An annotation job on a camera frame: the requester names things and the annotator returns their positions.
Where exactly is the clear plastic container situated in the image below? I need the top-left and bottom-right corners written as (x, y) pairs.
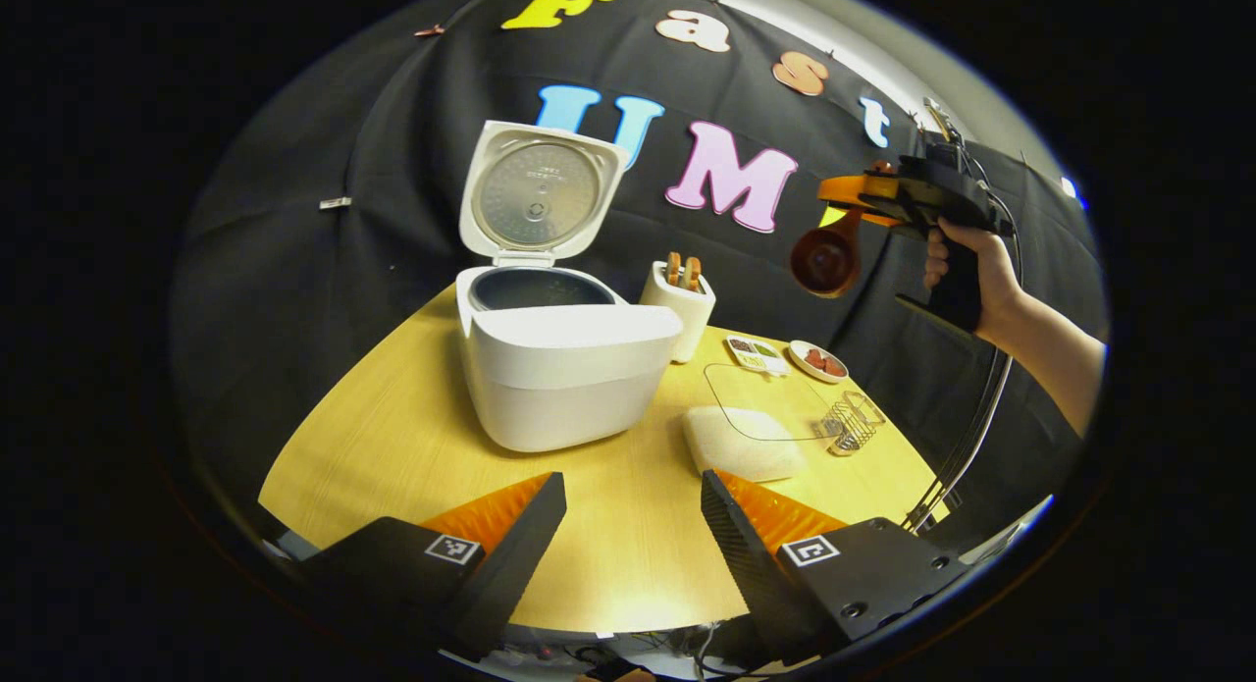
top-left (683, 363), bottom-right (845, 483)

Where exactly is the brown wooden spoon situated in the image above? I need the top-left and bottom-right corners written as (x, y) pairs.
top-left (790, 208), bottom-right (869, 299)

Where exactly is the wire chopstick holder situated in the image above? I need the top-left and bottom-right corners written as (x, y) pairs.
top-left (822, 391), bottom-right (887, 457)

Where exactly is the white toaster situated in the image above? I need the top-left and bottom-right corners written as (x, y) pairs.
top-left (640, 260), bottom-right (717, 364)

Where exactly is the white round plate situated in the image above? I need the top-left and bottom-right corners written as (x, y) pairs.
top-left (788, 340), bottom-right (851, 385)

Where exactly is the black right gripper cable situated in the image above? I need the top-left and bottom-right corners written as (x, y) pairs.
top-left (903, 142), bottom-right (1026, 536)

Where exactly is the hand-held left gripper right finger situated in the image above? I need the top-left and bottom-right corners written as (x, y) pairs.
top-left (701, 468), bottom-right (972, 654)

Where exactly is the white divided bean dish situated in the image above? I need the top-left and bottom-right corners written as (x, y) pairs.
top-left (725, 336), bottom-right (790, 377)

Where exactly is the black backdrop cloth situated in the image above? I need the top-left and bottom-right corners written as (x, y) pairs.
top-left (172, 0), bottom-right (1110, 526)

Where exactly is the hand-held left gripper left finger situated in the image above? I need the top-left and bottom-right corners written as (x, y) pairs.
top-left (294, 471), bottom-right (568, 663)

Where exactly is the white rice cooker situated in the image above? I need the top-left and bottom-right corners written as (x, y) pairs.
top-left (456, 121), bottom-right (685, 454)

